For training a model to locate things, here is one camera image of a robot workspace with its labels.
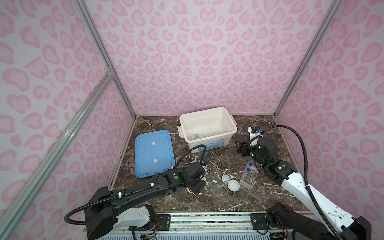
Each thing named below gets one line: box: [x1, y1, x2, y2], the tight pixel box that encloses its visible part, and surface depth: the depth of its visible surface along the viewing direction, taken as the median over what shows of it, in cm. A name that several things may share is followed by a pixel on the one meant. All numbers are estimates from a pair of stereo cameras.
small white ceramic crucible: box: [221, 175, 230, 183], surface depth 87 cm
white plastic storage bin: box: [177, 107, 238, 153], surface depth 101 cm
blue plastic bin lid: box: [135, 129, 176, 179], surface depth 103 cm
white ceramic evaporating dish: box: [228, 179, 240, 192], surface depth 85 cm
